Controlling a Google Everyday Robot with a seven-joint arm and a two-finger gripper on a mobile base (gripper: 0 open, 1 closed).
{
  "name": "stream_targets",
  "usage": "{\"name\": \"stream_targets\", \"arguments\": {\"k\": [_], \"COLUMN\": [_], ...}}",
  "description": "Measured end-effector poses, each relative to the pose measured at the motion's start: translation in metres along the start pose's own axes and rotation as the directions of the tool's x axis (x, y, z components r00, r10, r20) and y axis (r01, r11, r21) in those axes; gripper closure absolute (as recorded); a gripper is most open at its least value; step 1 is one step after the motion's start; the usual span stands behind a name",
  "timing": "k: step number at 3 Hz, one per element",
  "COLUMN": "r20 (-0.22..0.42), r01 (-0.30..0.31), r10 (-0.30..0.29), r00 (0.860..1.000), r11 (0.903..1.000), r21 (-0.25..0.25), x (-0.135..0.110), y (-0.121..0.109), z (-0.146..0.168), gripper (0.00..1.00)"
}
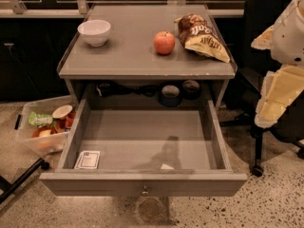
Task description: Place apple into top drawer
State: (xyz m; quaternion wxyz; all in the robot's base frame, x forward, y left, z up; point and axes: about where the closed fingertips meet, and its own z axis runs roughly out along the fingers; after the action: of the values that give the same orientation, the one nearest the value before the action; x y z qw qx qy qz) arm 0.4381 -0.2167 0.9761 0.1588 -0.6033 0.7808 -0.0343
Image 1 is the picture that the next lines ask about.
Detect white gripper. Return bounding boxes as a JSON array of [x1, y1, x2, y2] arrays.
[[251, 0, 304, 128]]

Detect red apple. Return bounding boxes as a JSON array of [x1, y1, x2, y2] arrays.
[[153, 31, 175, 55]]

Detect metal drawer knob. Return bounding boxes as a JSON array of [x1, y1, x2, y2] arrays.
[[141, 185, 149, 196]]

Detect open grey top drawer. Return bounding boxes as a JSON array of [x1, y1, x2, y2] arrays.
[[40, 86, 247, 197]]

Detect black office chair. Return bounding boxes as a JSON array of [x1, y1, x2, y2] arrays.
[[220, 0, 304, 178]]

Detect brown yellow chip bag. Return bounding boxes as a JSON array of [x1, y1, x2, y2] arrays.
[[174, 13, 230, 63]]

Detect white ceramic bowl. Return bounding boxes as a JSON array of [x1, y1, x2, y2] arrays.
[[78, 20, 111, 47]]

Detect white paper card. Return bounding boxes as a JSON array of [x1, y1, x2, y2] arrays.
[[74, 151, 100, 169]]

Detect small beige bowl in bin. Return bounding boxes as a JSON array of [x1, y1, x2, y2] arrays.
[[52, 104, 73, 119]]

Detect red items in bin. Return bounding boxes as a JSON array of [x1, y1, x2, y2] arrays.
[[31, 113, 76, 138]]

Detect clear plastic storage bin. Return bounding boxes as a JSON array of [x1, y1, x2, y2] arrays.
[[16, 96, 74, 158]]

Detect green snack packet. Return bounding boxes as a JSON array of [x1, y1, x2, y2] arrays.
[[28, 111, 53, 126]]

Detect black stand leg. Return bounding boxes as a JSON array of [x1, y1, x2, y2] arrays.
[[0, 158, 50, 204]]

